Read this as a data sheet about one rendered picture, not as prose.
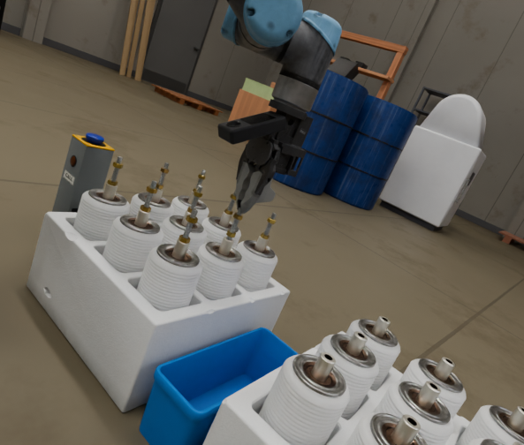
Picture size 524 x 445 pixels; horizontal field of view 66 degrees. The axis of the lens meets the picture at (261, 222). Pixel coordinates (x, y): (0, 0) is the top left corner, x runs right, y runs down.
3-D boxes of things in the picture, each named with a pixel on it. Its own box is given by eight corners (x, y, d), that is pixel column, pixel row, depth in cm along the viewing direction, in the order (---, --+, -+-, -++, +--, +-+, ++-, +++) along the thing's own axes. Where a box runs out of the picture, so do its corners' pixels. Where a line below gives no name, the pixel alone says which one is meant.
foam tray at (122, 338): (122, 414, 66) (155, 325, 61) (25, 285, 87) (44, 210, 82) (262, 353, 98) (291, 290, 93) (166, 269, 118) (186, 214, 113)
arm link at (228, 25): (239, -24, 58) (307, 11, 61) (233, -8, 68) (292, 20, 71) (219, 32, 60) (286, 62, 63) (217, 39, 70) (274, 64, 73)
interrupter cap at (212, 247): (213, 261, 74) (214, 258, 74) (199, 242, 80) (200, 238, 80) (246, 265, 79) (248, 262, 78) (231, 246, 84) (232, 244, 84)
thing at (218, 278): (178, 343, 78) (210, 262, 73) (164, 313, 85) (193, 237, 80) (221, 343, 83) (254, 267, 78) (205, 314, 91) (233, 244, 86)
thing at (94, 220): (117, 280, 89) (140, 207, 85) (79, 290, 81) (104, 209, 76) (89, 259, 93) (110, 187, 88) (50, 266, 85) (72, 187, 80)
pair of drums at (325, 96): (383, 214, 405) (430, 122, 379) (306, 199, 309) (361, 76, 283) (325, 182, 455) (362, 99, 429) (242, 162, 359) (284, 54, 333)
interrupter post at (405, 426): (405, 455, 46) (419, 433, 45) (386, 440, 47) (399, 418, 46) (410, 445, 48) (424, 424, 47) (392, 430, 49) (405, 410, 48)
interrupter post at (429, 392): (428, 413, 55) (440, 395, 55) (412, 401, 57) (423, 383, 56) (432, 406, 57) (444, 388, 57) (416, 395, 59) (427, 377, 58)
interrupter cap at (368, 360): (364, 375, 58) (366, 372, 58) (322, 343, 62) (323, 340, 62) (381, 360, 64) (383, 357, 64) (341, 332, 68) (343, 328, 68)
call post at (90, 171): (52, 267, 97) (86, 146, 88) (40, 252, 100) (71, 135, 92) (80, 265, 102) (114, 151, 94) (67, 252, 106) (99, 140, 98)
